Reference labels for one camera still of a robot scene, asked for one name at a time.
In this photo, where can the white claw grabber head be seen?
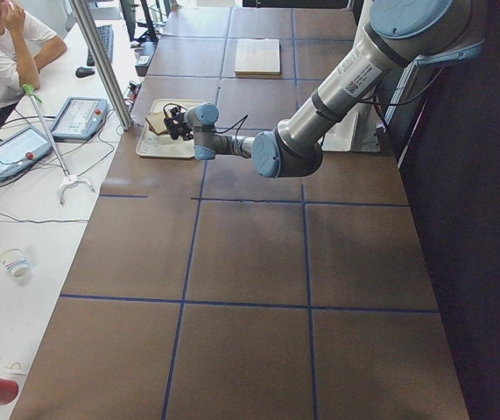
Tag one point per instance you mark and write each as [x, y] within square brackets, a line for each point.
[74, 186]

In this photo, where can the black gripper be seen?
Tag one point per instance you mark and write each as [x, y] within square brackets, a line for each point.
[179, 122]

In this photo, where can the aluminium frame post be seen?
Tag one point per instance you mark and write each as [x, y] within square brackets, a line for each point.
[104, 68]

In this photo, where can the wooden cutting board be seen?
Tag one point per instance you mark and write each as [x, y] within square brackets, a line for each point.
[258, 57]

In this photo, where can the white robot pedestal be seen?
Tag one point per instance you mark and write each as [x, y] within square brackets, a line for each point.
[357, 132]

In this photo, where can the paper cup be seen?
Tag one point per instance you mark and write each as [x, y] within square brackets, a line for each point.
[16, 263]

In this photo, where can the silver metal rod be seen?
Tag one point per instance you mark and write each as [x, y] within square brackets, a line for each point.
[34, 99]

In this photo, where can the teach pendant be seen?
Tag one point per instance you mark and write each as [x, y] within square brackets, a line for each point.
[21, 151]
[79, 119]

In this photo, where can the black keyboard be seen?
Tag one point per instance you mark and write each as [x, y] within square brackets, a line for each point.
[106, 35]

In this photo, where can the white round plate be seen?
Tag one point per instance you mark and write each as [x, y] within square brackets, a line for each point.
[151, 141]

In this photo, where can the far teach pendant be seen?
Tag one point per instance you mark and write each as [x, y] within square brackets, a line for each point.
[79, 119]

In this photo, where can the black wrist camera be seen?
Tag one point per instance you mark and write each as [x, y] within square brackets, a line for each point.
[179, 110]

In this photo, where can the near teach pendant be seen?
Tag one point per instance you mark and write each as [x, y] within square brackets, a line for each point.
[21, 151]

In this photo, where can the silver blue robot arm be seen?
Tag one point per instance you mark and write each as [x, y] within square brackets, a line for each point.
[393, 35]

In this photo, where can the bread slice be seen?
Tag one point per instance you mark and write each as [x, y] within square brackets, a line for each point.
[156, 123]

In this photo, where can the seated person white shirt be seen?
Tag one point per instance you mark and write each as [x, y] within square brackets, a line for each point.
[27, 46]

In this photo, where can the cream bear tray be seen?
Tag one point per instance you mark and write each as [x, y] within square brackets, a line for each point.
[180, 149]

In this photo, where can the black computer mouse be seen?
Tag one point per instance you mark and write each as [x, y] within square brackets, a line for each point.
[84, 71]

